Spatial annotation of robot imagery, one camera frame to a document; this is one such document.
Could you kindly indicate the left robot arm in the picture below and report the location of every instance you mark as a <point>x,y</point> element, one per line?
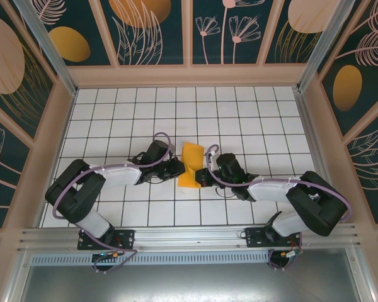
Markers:
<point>82,195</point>

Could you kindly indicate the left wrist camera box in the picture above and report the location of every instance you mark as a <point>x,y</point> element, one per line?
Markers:
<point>156,151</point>

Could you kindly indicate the long aluminium mounting rail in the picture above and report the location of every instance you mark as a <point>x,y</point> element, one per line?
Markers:
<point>189,239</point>

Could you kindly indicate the wall panel with two flowers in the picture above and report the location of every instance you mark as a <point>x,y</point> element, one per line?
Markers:
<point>214,47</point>

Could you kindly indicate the yellow cloth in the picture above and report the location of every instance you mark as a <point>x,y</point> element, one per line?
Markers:
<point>192,154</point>

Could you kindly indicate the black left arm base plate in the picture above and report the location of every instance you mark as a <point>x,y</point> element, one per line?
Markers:
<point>126,239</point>

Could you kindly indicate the wall panel with leaf drawing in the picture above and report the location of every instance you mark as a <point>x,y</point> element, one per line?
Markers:
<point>138,15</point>

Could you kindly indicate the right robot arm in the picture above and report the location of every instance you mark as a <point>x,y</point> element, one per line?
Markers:
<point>315,201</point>

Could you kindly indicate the wall panel with pink leaves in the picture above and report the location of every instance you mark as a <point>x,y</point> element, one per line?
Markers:
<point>371,163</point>

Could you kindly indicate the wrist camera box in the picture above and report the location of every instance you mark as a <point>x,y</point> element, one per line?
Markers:
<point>156,151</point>
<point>228,166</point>

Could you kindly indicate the grey metal sheet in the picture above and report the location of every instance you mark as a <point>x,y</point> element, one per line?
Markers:
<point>189,283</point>

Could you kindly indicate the aluminium corner post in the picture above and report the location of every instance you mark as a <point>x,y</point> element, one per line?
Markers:
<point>47,44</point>
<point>321,41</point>

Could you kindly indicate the wall panel with orange oval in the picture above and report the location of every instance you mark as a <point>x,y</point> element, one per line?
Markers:
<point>69,44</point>

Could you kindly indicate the small circuit board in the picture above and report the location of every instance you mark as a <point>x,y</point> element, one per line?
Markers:
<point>105,256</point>
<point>288,254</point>

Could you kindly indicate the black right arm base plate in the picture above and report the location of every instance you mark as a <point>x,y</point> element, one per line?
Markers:
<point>255,237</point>

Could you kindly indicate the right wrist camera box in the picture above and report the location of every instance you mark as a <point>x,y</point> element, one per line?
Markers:
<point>228,166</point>

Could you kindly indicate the aluminium side rail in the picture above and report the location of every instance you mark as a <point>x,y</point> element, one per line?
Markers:
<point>315,151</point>

